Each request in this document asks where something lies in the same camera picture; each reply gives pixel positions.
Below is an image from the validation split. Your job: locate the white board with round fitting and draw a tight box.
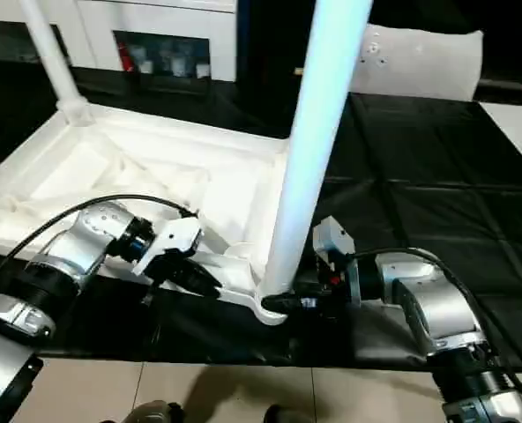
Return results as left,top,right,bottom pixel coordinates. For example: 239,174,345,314
350,24,485,102

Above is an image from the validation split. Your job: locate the black work mat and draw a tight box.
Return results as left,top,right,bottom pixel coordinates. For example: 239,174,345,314
0,59,522,369

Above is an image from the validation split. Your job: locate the white plastic table leg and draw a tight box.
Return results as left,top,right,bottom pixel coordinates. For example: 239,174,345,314
19,0,93,127
260,0,376,305

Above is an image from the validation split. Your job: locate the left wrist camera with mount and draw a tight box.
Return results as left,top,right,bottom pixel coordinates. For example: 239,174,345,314
132,218,205,278

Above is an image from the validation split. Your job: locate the white flat panel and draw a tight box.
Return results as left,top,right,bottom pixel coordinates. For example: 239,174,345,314
481,101,522,182

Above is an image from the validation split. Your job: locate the dark cabinet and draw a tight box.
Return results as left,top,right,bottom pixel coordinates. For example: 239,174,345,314
234,0,377,137

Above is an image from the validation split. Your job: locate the dark grey bar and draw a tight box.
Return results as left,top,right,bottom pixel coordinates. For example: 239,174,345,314
475,79,522,95

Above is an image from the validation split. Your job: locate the white plastic table top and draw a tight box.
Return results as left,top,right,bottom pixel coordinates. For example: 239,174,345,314
0,105,309,327

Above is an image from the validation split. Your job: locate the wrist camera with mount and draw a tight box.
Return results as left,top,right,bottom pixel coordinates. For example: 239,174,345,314
132,218,205,278
312,215,362,308

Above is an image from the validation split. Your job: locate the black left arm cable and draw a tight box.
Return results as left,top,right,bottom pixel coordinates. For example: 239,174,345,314
0,194,199,305

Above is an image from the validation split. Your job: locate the white glass-door cabinet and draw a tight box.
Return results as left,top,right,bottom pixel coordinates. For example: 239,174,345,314
0,0,239,84

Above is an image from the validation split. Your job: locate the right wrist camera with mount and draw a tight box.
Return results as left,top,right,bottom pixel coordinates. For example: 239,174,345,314
312,215,362,308

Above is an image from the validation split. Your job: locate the red item behind glass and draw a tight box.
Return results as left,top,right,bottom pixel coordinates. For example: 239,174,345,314
118,41,135,72

